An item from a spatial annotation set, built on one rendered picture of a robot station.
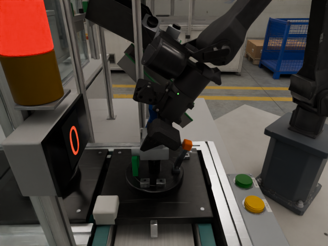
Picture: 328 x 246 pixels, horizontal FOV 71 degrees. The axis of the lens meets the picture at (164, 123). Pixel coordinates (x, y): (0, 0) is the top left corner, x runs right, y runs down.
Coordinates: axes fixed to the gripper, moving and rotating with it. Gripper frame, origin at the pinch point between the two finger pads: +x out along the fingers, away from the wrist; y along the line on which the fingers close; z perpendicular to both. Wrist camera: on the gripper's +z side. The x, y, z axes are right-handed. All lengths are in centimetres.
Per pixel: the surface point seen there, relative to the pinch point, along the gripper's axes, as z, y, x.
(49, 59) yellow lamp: 19.1, 19.7, -12.1
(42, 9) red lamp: 21.5, 18.9, -15.8
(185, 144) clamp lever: -7.5, 0.9, -2.3
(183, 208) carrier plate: -12.7, 9.7, 6.4
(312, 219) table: -46.8, 4.4, -3.8
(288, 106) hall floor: -211, -245, -13
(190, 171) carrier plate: -14.9, -1.9, 4.9
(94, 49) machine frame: 36, -165, 43
